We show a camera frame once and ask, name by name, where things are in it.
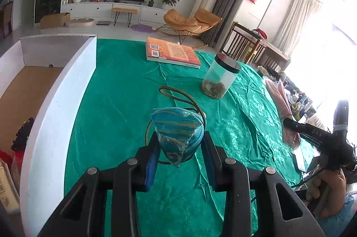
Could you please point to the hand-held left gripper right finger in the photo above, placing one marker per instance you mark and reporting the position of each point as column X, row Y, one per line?
column 209, row 164

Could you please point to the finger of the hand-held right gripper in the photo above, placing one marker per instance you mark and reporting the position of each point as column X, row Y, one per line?
column 301, row 129
column 341, row 117

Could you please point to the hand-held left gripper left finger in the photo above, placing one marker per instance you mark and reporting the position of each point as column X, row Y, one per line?
column 152, row 167

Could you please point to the pink packet bundle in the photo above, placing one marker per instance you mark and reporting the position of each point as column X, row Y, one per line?
column 281, row 106

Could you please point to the teal striped sachet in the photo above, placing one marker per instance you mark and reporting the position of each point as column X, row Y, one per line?
column 175, row 131

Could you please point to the white cardboard box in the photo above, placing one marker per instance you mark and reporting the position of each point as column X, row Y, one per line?
column 55, row 114

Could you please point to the red yarn ball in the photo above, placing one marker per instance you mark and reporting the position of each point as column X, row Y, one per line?
column 16, row 161

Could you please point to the beige tissue pack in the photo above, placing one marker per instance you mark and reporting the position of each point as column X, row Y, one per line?
column 7, row 189

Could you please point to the person's right forearm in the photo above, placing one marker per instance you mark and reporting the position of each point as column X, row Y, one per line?
column 343, row 220

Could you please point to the person's right hand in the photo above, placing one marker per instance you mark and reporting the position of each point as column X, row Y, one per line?
column 330, row 189

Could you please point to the pile of clutter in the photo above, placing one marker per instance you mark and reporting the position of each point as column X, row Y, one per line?
column 298, row 92

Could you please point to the green tablecloth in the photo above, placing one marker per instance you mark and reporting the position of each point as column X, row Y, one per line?
column 117, row 114

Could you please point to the dark wooden slatted chair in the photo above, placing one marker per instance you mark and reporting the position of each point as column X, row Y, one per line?
column 239, row 41
column 274, row 57

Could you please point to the clear jar with black lid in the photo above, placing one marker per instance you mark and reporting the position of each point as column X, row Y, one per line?
column 220, row 78

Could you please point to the white curtain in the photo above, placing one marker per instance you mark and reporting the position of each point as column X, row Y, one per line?
column 298, row 22

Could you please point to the orange book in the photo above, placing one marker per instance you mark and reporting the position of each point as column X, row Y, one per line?
column 173, row 53

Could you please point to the purple floor mat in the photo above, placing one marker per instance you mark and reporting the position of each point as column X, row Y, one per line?
column 143, row 29

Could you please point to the orange rocking chair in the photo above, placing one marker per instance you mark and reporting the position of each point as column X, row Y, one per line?
column 181, row 19

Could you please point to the grey floor scale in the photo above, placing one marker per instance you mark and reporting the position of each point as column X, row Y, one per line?
column 103, row 23

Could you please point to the wooden stool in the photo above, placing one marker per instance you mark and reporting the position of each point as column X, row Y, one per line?
column 124, row 11

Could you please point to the round white floor cushion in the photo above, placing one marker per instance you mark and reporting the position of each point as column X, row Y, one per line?
column 80, row 23

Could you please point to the small dark potted plant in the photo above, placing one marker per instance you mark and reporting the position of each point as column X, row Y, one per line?
column 152, row 1

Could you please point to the white television cabinet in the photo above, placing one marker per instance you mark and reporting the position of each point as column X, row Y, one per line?
column 92, row 9

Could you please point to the wooden dining chair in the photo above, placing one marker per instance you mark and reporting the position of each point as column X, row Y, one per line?
column 7, row 19

